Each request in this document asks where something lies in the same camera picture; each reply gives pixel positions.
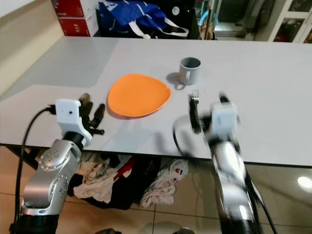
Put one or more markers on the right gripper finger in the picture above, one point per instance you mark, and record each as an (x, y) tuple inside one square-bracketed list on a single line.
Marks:
[(195, 119), (224, 98)]

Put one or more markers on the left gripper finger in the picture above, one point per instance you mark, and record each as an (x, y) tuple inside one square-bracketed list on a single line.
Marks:
[(101, 113), (87, 112)]

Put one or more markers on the metal fork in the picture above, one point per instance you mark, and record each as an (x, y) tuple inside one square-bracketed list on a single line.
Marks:
[(194, 93)]

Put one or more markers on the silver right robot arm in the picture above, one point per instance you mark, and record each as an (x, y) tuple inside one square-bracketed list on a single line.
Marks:
[(231, 180)]

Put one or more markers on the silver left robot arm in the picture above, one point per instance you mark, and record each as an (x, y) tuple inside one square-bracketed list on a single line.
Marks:
[(46, 180)]

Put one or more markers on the metal spoon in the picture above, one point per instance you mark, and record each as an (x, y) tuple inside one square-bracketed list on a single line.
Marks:
[(85, 97)]

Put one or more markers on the orange plate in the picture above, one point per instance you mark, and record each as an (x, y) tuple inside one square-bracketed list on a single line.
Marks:
[(137, 95)]

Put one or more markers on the grey mug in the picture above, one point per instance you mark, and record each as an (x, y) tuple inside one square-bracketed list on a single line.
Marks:
[(189, 73)]

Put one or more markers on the beige crumpled cloth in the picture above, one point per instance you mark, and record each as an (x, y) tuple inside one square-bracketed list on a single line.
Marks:
[(95, 180)]

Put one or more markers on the black bag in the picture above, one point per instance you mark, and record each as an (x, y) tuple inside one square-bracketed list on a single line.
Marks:
[(129, 187)]

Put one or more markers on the white garment with logo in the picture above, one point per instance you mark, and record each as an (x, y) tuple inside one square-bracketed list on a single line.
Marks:
[(163, 187)]

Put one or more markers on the red cardboard box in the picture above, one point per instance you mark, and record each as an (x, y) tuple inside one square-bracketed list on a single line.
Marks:
[(75, 27), (70, 8)]

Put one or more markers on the white glass-door cabinet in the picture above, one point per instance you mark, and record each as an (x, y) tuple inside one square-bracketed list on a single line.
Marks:
[(290, 19)]

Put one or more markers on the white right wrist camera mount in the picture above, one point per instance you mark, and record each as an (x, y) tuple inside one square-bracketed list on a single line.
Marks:
[(224, 119)]

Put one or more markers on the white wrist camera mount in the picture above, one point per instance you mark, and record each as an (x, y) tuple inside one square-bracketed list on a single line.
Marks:
[(68, 114), (224, 119)]

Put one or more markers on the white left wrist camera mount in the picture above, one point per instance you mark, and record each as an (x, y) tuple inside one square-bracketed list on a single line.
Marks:
[(68, 114)]

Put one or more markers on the dark metal table frame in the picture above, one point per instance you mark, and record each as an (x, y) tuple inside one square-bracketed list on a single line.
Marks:
[(13, 158)]

